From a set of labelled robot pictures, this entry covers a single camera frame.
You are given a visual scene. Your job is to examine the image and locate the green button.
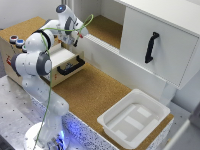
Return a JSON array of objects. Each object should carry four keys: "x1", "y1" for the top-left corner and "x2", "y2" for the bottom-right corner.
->
[{"x1": 21, "y1": 45, "x2": 28, "y2": 54}]

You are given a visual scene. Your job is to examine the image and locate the black door handle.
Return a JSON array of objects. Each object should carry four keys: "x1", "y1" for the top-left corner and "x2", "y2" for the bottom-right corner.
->
[{"x1": 144, "y1": 31, "x2": 161, "y2": 65}]

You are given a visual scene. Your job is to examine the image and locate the white plastic box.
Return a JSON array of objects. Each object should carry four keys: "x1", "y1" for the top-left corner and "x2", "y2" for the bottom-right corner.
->
[{"x1": 96, "y1": 88, "x2": 172, "y2": 150}]

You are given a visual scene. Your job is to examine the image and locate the white sliding door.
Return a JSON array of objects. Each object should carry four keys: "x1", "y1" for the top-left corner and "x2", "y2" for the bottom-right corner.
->
[{"x1": 118, "y1": 6, "x2": 200, "y2": 90}]

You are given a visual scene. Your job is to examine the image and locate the green cable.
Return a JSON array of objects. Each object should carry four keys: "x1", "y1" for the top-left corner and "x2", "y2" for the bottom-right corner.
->
[{"x1": 33, "y1": 13, "x2": 95, "y2": 150}]

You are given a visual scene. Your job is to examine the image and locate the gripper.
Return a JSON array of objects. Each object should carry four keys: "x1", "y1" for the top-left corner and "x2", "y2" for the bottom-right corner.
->
[{"x1": 74, "y1": 21, "x2": 90, "y2": 40}]

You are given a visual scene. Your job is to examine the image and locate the wooden drawer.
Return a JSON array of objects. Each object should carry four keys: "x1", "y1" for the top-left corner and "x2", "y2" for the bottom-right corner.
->
[{"x1": 42, "y1": 42, "x2": 86, "y2": 88}]

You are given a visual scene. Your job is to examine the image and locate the white cabinet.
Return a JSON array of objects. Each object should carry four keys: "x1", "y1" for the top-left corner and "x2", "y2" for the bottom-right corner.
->
[{"x1": 71, "y1": 0, "x2": 200, "y2": 108}]

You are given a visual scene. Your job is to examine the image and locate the wooden drawer box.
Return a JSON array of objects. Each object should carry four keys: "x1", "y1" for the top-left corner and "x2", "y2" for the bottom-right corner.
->
[{"x1": 0, "y1": 15, "x2": 65, "y2": 88}]

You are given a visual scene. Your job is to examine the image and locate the blue button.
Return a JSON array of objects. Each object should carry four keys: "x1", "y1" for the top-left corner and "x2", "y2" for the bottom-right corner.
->
[{"x1": 15, "y1": 38, "x2": 26, "y2": 49}]

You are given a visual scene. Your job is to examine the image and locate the black drawer handle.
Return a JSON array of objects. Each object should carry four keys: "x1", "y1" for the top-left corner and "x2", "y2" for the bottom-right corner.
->
[{"x1": 56, "y1": 54, "x2": 86, "y2": 77}]

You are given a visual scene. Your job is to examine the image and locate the red button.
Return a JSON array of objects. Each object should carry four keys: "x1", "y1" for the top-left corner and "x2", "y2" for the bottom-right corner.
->
[{"x1": 8, "y1": 34, "x2": 19, "y2": 45}]

